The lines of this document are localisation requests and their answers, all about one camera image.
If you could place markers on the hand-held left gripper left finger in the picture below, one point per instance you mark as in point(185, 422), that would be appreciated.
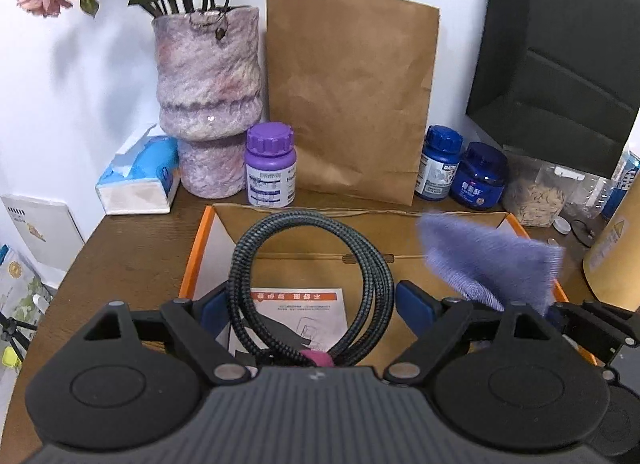
point(215, 311)

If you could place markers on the blue tissue box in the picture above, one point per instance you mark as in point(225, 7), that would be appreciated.
point(145, 164)

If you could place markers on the blue capped pill bottle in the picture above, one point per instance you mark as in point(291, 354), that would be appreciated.
point(435, 169)

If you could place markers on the white instruction sheet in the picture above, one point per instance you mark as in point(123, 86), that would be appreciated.
point(300, 301)

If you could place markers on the dark blue jar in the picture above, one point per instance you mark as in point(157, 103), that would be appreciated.
point(477, 179)

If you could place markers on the black paper bag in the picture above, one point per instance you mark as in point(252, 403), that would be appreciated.
point(560, 44)

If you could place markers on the purple marbled vase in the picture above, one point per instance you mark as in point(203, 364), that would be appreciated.
point(205, 94)

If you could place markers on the red cardboard box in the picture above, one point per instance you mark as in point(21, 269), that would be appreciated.
point(310, 244)

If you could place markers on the white booklet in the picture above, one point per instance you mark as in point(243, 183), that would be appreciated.
point(40, 229)

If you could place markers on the clear grain container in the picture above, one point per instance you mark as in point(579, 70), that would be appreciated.
point(535, 199)

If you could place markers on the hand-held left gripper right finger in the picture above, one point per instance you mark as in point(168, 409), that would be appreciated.
point(415, 309)

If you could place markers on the purple knitted cloth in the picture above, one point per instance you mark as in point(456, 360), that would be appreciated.
point(490, 254)

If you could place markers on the white bottle cap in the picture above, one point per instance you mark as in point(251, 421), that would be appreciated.
point(561, 225)

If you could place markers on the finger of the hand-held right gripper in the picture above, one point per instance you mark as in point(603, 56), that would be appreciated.
point(585, 326)
point(615, 311)

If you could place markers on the brown paper bag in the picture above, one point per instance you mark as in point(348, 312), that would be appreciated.
point(350, 94)

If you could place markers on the black light stand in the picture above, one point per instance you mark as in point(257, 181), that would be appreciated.
point(15, 334)

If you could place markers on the purple capped pill bottle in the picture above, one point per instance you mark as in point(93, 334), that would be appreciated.
point(270, 169)

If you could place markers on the yellow thermos jug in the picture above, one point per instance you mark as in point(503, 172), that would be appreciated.
point(615, 254)

